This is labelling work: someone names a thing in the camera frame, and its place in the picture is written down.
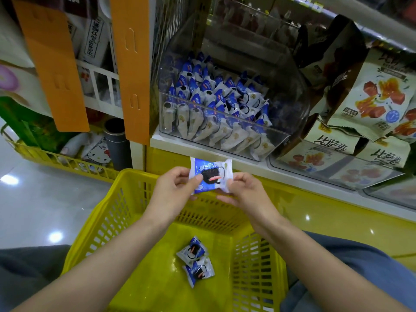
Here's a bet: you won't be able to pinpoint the person's right hand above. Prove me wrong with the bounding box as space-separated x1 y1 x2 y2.
218 172 282 225

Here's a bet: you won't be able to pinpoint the person's left hand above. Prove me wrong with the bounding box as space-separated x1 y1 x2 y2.
144 167 204 225

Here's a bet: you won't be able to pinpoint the yellow plastic shopping basket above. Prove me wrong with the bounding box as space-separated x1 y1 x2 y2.
62 169 288 312

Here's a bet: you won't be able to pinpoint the pile of blue snack packets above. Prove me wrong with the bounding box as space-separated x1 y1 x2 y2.
161 54 274 160

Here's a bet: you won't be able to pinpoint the person's left forearm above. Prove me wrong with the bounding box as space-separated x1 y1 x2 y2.
13 211 170 312

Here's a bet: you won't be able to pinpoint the person's right forearm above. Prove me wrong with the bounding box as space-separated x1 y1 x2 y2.
257 214 407 312

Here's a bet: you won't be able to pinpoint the store shelf with yellow base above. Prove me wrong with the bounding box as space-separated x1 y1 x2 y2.
109 0 416 257

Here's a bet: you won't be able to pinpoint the yellow floor basket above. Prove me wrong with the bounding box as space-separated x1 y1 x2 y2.
1 123 121 182

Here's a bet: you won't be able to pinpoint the green snack bags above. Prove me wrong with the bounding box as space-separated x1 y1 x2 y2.
0 96 75 153

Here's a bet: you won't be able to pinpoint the purple white snack bag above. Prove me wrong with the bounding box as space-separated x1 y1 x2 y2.
0 62 52 117
0 10 36 69

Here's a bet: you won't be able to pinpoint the dark grey cylinder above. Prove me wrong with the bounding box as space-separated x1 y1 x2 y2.
104 118 133 172

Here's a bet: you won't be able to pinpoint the clear plastic bin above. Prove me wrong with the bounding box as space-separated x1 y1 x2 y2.
153 13 312 161
268 140 404 190

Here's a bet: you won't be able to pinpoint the white cartoon print packet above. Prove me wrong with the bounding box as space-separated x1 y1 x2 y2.
62 133 113 166

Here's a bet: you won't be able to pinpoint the grey trousers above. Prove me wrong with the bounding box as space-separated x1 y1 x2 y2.
0 232 416 312

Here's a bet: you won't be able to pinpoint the row of fruit print bags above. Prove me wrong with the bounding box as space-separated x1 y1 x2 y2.
273 49 416 205

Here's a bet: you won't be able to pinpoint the white card packet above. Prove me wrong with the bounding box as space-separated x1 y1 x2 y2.
78 13 111 68

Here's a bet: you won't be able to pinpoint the orange hanging strip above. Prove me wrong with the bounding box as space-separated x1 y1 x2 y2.
12 0 91 133

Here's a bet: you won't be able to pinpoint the row of small brown packets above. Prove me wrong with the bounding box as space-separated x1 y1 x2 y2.
214 0 306 43

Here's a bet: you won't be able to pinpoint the white wire rack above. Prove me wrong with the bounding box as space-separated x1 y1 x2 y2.
77 60 123 119

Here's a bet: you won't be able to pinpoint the orange shelf post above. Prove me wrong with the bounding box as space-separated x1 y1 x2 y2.
109 0 153 146

